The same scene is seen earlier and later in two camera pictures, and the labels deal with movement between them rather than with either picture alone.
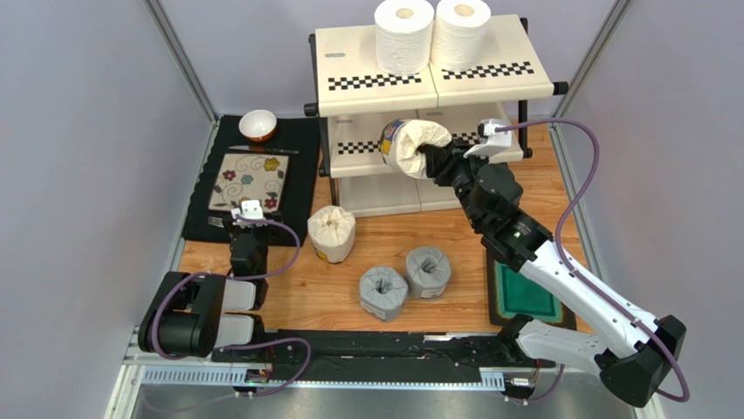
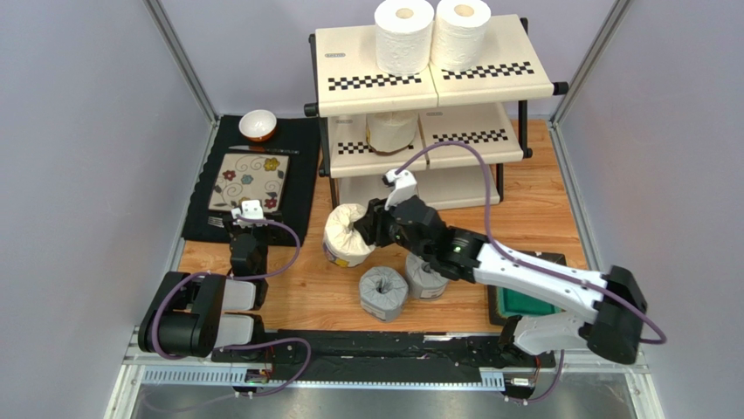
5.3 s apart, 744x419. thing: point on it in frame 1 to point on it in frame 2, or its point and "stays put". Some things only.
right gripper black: [437, 161] to [379, 222]
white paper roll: [403, 31] stays put
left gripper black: [272, 233] stays put
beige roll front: [400, 139] to [390, 132]
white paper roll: [459, 34] stays put
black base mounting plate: [382, 355] stays put
